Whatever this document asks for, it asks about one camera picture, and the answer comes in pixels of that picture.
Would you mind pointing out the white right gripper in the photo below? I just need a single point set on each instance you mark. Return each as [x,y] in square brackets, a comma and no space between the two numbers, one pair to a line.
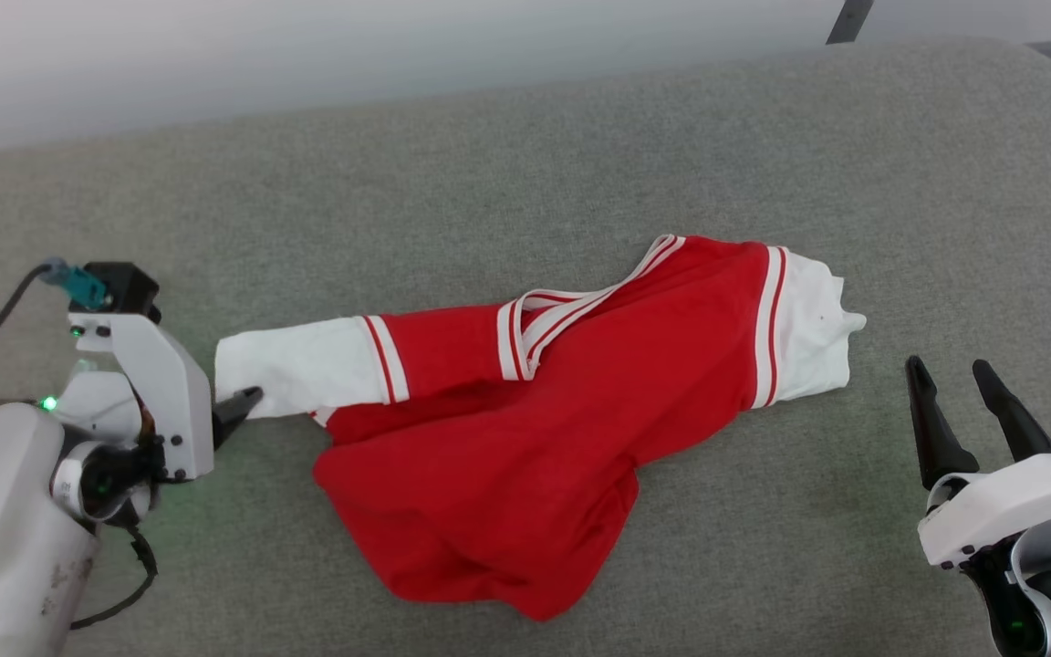
[1000,506]

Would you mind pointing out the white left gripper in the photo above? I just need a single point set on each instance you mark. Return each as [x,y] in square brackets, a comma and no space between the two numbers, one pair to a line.
[165,392]

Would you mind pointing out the red white basketball jersey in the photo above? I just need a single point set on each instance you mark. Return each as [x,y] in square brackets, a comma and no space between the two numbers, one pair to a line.
[507,438]

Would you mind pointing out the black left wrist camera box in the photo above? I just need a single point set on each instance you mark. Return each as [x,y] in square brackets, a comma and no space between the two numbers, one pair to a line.
[127,285]

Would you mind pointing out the dark grey metal bracket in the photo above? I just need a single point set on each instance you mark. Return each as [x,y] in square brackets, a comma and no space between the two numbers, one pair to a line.
[850,20]

